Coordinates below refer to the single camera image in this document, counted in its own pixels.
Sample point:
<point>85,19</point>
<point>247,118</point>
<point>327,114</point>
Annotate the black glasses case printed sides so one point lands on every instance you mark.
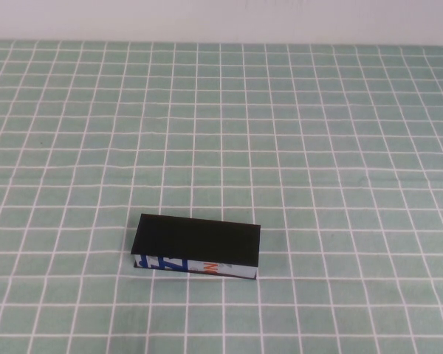
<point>199,239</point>

